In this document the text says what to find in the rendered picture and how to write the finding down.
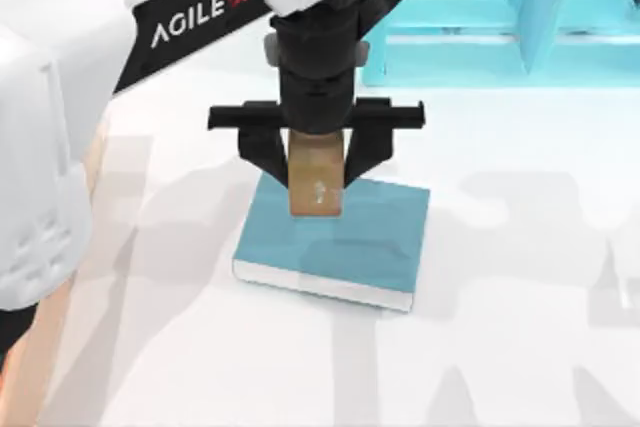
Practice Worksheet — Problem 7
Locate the brown block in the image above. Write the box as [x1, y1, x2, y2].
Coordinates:
[288, 132, 346, 220]

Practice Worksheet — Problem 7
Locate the teal book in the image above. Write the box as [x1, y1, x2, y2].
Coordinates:
[231, 169, 432, 314]

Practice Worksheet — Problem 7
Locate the light blue rack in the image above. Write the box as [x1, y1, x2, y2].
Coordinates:
[360, 0, 640, 89]

